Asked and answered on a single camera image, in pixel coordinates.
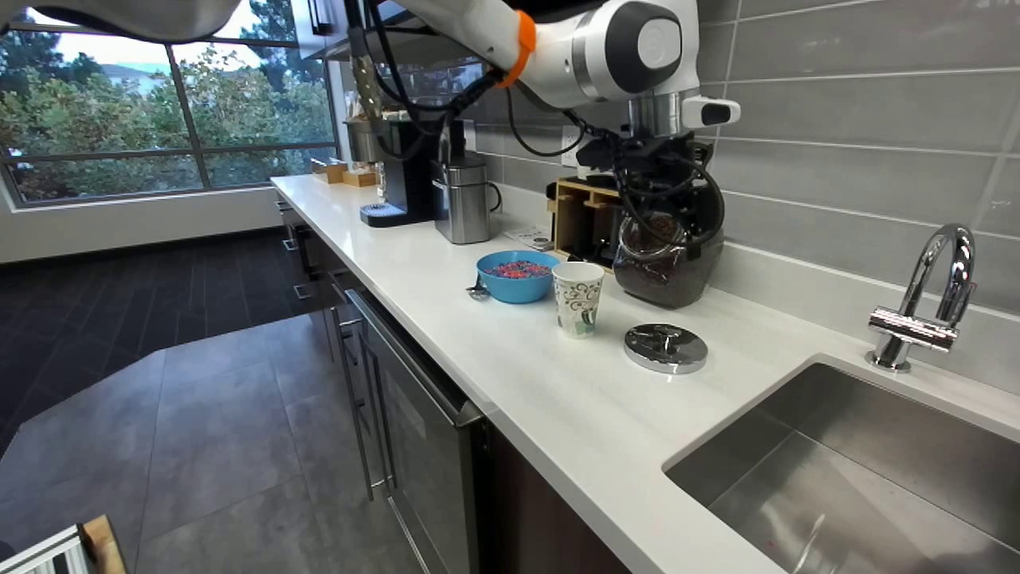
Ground wooden framed board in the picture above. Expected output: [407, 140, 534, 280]
[0, 514, 131, 574]

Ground white patterned paper cup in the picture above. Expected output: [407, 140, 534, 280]
[549, 257, 608, 337]

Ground chrome round jug lid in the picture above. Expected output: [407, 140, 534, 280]
[620, 321, 711, 375]

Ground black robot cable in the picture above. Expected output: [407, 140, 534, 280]
[346, 0, 598, 161]

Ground chrome kitchen faucet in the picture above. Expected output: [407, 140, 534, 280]
[863, 220, 977, 375]

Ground large window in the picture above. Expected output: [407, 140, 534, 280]
[0, 19, 345, 211]

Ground stainless steel dishwasher front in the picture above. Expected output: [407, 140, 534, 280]
[331, 278, 486, 574]

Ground black coffee machine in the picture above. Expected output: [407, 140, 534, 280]
[356, 111, 470, 230]

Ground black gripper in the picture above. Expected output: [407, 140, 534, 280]
[577, 123, 715, 235]

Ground glass jug with coffee beans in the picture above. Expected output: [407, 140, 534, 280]
[608, 170, 728, 311]

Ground small wooden tray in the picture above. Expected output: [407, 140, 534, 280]
[311, 156, 385, 190]

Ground stainless steel canister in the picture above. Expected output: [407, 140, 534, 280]
[429, 152, 505, 248]

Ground stainless steel sink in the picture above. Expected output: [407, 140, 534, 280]
[662, 352, 1020, 574]

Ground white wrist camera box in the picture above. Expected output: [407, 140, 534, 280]
[680, 91, 742, 129]

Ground wooden countertop organizer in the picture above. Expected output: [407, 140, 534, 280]
[545, 175, 631, 265]

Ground red food pieces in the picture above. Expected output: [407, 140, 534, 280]
[488, 257, 552, 283]

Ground blue bowl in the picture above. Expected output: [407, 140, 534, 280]
[472, 245, 563, 305]

